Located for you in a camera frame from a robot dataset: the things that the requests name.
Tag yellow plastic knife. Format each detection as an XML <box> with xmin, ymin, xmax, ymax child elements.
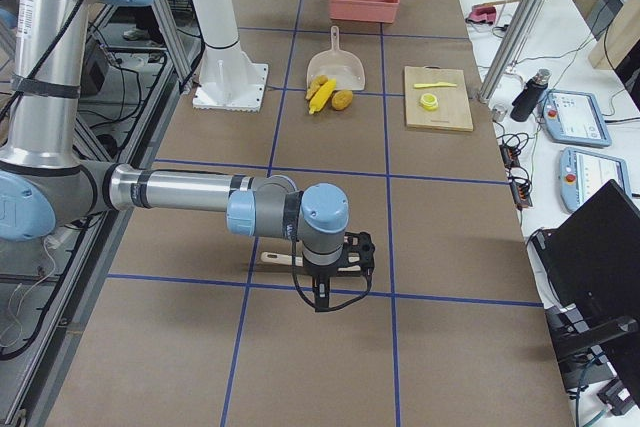
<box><xmin>412</xmin><ymin>81</ymin><xmax>458</xmax><ymax>89</ymax></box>

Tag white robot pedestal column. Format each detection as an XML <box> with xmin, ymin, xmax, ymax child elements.
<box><xmin>192</xmin><ymin>0</ymin><xmax>269</xmax><ymax>112</ymax></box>

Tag yellow lemon slices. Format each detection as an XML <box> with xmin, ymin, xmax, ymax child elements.
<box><xmin>419</xmin><ymin>93</ymin><xmax>439</xmax><ymax>111</ymax></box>

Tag teach pendant tablet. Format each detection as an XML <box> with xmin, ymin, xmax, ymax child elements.
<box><xmin>540</xmin><ymin>89</ymin><xmax>612</xmax><ymax>148</ymax></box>
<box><xmin>559</xmin><ymin>147</ymin><xmax>631</xmax><ymax>213</ymax></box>

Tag brown toy potato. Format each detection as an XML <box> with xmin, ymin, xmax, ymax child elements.
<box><xmin>331</xmin><ymin>90</ymin><xmax>354</xmax><ymax>111</ymax></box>

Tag lower teach pendant tablet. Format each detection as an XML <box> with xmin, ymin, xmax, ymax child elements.
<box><xmin>559</xmin><ymin>147</ymin><xmax>631</xmax><ymax>213</ymax></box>

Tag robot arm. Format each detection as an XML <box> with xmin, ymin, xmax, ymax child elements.
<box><xmin>1</xmin><ymin>0</ymin><xmax>351</xmax><ymax>312</ymax></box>

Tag tan toy ginger root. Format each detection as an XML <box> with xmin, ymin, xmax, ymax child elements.
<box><xmin>305</xmin><ymin>75</ymin><xmax>328</xmax><ymax>100</ymax></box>

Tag black monitor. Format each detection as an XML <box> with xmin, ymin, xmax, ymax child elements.
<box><xmin>532</xmin><ymin>180</ymin><xmax>639</xmax><ymax>402</ymax></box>

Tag black power strip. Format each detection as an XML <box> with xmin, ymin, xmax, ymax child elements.
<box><xmin>499</xmin><ymin>144</ymin><xmax>533</xmax><ymax>211</ymax></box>

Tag pink cloth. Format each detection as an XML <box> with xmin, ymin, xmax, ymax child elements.
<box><xmin>465</xmin><ymin>5</ymin><xmax>497</xmax><ymax>25</ymax></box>

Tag black water bottle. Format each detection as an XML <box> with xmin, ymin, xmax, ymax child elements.
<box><xmin>510</xmin><ymin>68</ymin><xmax>551</xmax><ymax>122</ymax></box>

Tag upper teach pendant tablet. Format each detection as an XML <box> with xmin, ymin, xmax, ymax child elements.
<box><xmin>540</xmin><ymin>89</ymin><xmax>612</xmax><ymax>148</ymax></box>

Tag wooden cutting board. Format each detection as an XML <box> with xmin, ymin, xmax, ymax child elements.
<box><xmin>404</xmin><ymin>66</ymin><xmax>474</xmax><ymax>132</ymax></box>

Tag yellow toy corn cob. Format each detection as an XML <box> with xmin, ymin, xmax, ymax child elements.
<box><xmin>309</xmin><ymin>79</ymin><xmax>337</xmax><ymax>115</ymax></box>

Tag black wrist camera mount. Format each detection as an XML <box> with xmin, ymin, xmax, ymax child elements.
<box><xmin>341</xmin><ymin>231</ymin><xmax>375</xmax><ymax>275</ymax></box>

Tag aluminium frame post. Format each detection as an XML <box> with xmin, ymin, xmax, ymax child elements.
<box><xmin>477</xmin><ymin>0</ymin><xmax>541</xmax><ymax>104</ymax></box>

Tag beige plastic dustpan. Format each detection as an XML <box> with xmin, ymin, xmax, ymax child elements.
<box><xmin>306</xmin><ymin>25</ymin><xmax>366</xmax><ymax>91</ymax></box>

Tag beige hand brush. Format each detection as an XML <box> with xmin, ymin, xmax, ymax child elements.
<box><xmin>260</xmin><ymin>251</ymin><xmax>361</xmax><ymax>273</ymax></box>

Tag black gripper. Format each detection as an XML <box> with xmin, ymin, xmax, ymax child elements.
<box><xmin>305</xmin><ymin>261</ymin><xmax>340</xmax><ymax>313</ymax></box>

